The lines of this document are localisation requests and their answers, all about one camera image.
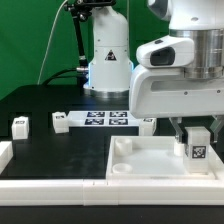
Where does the white cable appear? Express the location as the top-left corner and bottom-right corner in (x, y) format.
(37, 0), (69, 86)

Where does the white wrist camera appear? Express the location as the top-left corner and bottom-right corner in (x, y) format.
(136, 35), (194, 68)

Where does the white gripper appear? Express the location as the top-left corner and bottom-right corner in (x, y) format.
(129, 65), (224, 143)

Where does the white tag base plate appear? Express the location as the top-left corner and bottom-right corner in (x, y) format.
(68, 111), (139, 127)

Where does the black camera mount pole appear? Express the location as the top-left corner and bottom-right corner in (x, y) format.
(65, 0), (116, 87)

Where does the white U-shaped fence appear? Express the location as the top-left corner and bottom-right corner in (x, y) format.
(0, 177), (224, 206)

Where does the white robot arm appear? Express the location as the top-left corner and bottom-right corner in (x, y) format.
(84, 0), (224, 120)

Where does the white square tabletop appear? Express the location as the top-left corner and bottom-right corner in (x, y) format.
(106, 136), (224, 181)

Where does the black cable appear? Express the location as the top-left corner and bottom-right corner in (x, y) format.
(42, 68), (88, 86)

